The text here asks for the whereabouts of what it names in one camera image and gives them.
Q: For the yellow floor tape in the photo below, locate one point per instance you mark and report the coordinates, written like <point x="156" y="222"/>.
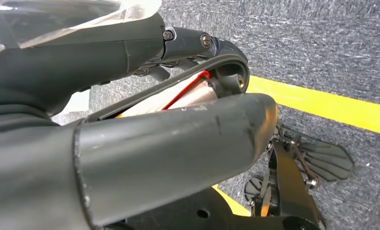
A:
<point x="320" y="101"/>

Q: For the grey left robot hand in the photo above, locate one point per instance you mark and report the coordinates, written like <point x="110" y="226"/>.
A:
<point x="161" y="152"/>

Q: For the clear plastic film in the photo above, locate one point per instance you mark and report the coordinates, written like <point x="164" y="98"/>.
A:
<point x="126" y="14"/>

